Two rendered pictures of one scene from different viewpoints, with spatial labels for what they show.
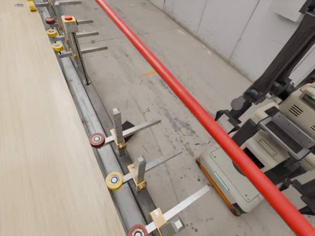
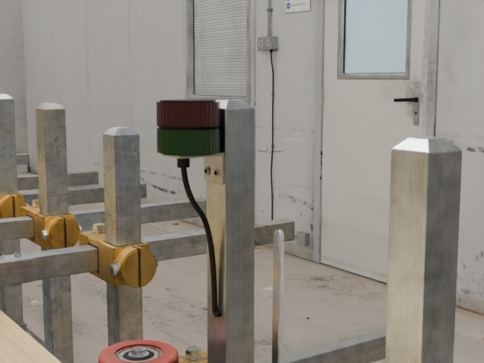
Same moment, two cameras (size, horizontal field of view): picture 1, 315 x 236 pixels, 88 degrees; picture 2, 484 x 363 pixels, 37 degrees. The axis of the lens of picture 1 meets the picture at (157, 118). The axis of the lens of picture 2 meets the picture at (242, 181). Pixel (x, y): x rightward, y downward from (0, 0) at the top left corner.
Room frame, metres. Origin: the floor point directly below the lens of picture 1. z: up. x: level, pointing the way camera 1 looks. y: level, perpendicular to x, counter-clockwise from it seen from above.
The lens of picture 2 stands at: (0.90, 1.07, 1.18)
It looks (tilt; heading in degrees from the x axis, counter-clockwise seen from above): 8 degrees down; 5
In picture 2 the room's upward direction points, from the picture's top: straight up
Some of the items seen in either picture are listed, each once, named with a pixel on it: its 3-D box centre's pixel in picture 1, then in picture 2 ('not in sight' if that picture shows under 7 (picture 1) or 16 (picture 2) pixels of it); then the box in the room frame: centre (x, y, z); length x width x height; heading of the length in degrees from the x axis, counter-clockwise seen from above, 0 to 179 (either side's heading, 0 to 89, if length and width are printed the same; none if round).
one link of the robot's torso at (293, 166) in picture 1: (267, 159); not in sight; (0.62, -0.84, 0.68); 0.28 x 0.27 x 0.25; 39
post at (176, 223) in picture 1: (166, 229); not in sight; (0.06, -0.12, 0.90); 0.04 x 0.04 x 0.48; 39
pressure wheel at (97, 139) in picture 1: (98, 143); not in sight; (0.41, 0.30, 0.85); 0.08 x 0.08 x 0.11
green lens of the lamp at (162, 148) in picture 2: not in sight; (188, 140); (1.59, 1.17, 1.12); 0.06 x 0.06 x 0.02
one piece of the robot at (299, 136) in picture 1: (281, 137); not in sight; (0.59, -0.71, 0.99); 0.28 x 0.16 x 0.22; 39
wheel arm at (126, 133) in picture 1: (130, 131); not in sight; (0.54, 0.15, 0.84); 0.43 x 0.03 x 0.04; 129
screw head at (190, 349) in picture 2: not in sight; (193, 353); (1.68, 1.19, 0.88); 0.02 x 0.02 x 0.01
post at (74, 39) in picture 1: (80, 60); not in sight; (1.03, 0.66, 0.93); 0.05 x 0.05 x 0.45; 39
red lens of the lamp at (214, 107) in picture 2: not in sight; (188, 113); (1.59, 1.17, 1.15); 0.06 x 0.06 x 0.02
